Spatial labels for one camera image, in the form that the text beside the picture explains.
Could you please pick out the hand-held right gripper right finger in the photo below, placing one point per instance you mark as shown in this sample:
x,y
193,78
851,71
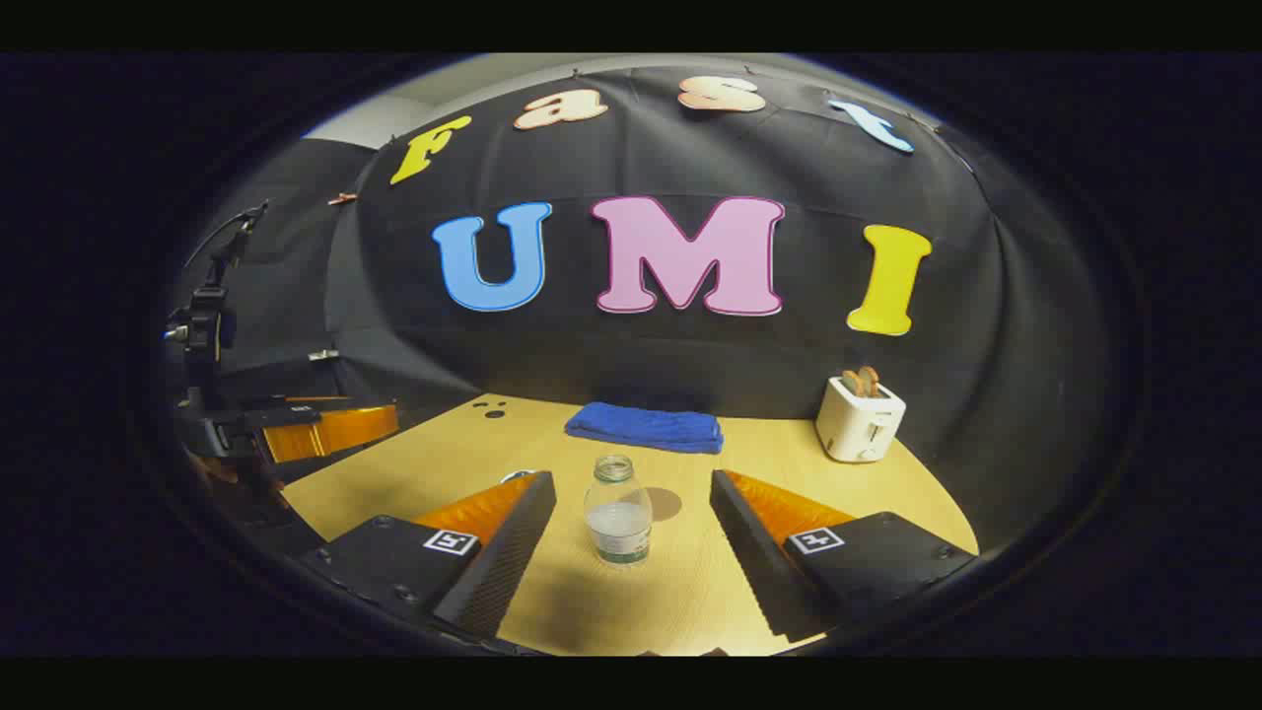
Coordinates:
x,y
759,552

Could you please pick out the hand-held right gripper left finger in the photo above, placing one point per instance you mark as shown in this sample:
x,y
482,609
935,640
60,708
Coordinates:
x,y
503,552

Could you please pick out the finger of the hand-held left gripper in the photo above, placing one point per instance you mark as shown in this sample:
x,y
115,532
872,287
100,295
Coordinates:
x,y
330,429

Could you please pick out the white teacup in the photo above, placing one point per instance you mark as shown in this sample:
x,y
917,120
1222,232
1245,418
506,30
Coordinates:
x,y
515,476

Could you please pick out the clear plastic water bottle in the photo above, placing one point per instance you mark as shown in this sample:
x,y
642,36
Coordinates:
x,y
618,518

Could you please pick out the white toaster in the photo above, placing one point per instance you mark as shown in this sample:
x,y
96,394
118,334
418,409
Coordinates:
x,y
856,426

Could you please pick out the folded blue towel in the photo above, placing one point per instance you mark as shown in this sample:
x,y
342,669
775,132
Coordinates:
x,y
646,427

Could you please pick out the toast slice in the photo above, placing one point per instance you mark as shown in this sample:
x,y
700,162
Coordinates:
x,y
849,383
870,381

